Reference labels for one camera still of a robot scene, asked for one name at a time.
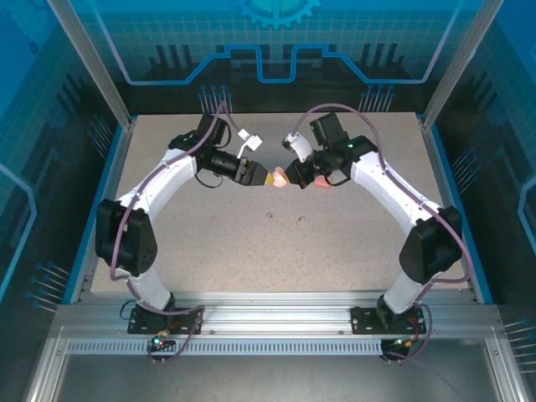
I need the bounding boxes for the slotted grey cable duct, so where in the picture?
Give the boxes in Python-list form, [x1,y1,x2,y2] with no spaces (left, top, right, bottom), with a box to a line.
[65,339,384,356]

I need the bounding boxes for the pink round charging case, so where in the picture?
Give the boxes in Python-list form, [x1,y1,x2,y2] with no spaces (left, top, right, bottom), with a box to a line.
[271,166,291,188]

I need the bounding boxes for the aluminium mounting rail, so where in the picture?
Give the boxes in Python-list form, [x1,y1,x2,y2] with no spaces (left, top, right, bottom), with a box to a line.
[54,291,506,341]

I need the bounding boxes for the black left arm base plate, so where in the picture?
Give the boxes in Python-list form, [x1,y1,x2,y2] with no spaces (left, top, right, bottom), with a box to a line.
[127,307,205,336]

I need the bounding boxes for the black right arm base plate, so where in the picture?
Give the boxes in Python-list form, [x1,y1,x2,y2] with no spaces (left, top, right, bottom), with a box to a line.
[350,305,424,336]

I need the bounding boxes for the blue aluminium table side rail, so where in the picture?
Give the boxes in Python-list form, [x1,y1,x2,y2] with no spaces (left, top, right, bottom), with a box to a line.
[62,119,137,305]
[420,119,495,305]

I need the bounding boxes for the aluminium frame post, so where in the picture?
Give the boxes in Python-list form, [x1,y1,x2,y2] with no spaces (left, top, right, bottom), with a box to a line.
[46,0,137,131]
[420,0,497,131]

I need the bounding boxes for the grey metal shelf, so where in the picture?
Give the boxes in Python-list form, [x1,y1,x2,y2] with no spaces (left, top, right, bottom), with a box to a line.
[27,337,527,402]

